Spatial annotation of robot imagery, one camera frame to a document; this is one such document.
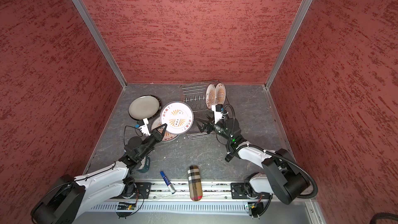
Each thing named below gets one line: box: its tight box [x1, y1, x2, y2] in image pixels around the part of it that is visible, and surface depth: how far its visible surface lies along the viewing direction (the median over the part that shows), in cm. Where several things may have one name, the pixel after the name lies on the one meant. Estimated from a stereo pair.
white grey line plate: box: [128, 95, 160, 120], surface depth 107 cm
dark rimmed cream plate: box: [128, 94, 162, 121], surface depth 107 cm
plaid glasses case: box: [187, 164, 203, 202], surface depth 76 cm
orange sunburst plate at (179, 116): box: [160, 101, 195, 135], surface depth 83 cm
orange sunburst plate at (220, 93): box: [215, 81, 226, 105], surface depth 104 cm
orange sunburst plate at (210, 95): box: [205, 82, 217, 110], surface depth 105 cm
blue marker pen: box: [159, 170, 176, 195], surface depth 77 cm
